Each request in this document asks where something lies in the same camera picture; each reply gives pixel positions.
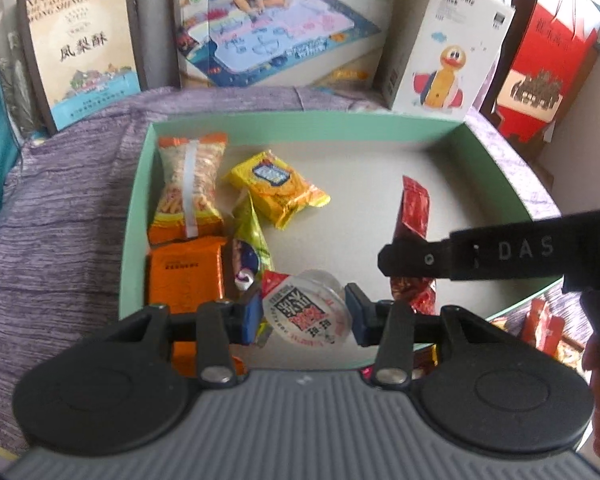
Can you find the brown framed pastry box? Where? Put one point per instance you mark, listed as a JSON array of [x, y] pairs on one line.
[[80, 45]]

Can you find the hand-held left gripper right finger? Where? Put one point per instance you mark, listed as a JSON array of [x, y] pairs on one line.
[[357, 317]]

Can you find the white duck toy box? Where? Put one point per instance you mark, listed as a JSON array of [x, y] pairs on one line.
[[445, 45]]

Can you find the orange clear stick snack packet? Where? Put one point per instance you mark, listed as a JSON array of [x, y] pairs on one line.
[[170, 195]]

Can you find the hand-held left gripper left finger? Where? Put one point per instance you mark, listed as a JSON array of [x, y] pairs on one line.
[[250, 317]]

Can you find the crinkly red snack packet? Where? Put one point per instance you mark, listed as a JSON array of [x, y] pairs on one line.
[[412, 210]]

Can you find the green cardboard box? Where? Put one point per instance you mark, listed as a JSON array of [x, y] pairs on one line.
[[305, 130]]

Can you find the play mat picture box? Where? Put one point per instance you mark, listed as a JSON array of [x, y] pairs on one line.
[[280, 25]]

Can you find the yellow cracker packet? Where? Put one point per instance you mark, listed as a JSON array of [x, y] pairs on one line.
[[275, 185]]

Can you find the clear jelly cup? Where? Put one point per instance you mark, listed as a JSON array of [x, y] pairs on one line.
[[305, 310]]

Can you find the red striped snack packet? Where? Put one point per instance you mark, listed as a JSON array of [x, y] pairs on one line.
[[545, 325]]

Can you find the flat orange snack packet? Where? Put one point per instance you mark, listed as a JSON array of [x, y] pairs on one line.
[[185, 275]]

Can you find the green yellow triangular packet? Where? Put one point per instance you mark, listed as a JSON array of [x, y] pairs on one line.
[[252, 230]]

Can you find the red gift bag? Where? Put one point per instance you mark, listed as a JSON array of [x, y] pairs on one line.
[[545, 70]]

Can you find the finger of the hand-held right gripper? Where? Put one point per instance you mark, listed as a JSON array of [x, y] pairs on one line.
[[410, 258]]

